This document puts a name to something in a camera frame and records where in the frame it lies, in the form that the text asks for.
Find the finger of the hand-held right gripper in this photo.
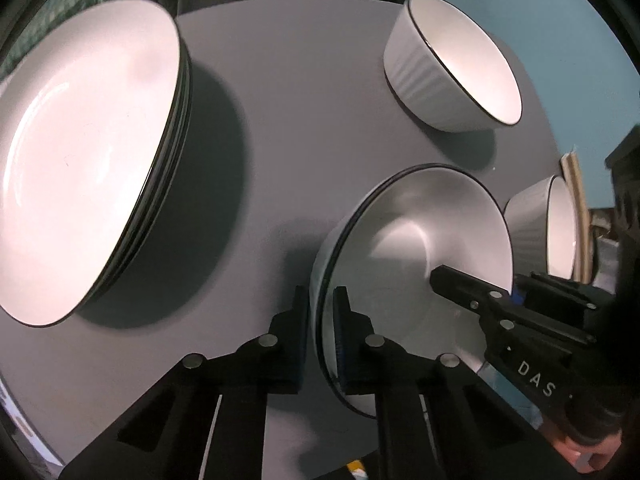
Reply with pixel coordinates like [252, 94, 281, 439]
[430, 266, 516, 331]
[515, 272, 616, 338]

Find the person's right hand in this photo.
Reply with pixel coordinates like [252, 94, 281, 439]
[544, 412, 626, 473]

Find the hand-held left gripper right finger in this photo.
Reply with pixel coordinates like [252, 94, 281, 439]
[332, 286, 576, 480]

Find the white bowl with black rim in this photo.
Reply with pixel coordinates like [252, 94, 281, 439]
[502, 174, 581, 281]
[309, 164, 515, 418]
[383, 0, 523, 133]

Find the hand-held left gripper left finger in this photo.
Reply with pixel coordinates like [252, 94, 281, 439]
[59, 285, 311, 480]

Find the white plate with black rim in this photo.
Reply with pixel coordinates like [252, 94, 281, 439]
[80, 55, 194, 313]
[75, 45, 190, 321]
[0, 0, 182, 330]

